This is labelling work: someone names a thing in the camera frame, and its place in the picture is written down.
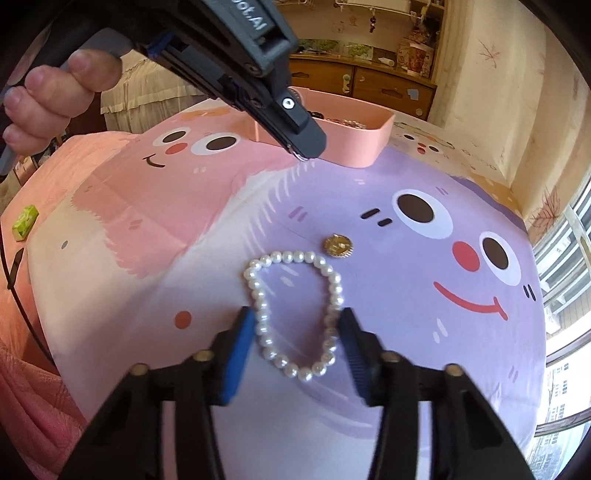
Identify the small white bottle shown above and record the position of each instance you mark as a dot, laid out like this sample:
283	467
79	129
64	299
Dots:
387	61

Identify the person's left hand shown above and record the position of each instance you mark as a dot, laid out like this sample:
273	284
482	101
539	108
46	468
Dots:
46	101

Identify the beige lace cloth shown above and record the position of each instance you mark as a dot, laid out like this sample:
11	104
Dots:
138	92

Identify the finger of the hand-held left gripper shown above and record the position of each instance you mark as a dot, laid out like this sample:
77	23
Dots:
295	127

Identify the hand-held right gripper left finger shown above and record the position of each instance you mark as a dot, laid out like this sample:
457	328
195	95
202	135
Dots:
238	360

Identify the gold coin pendant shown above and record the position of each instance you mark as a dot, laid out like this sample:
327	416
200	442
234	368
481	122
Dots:
337	246

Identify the pink knitted blanket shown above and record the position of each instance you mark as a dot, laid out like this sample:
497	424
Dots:
32	406

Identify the pink plastic jewelry box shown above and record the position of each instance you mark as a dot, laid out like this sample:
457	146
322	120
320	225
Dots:
360	147

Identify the cartoon printed bed sheet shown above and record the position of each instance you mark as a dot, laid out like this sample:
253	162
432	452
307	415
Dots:
415	346

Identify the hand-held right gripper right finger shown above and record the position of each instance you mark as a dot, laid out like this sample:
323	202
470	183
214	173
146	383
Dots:
355	360

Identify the green small packet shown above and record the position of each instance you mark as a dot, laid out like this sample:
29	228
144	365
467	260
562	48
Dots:
25	222

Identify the wooden cabinet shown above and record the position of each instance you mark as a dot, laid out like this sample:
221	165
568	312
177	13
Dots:
383	87

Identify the window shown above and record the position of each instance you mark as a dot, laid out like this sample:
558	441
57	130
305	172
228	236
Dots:
563	258

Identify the floral patterned tin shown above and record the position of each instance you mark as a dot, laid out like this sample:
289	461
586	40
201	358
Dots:
415	57

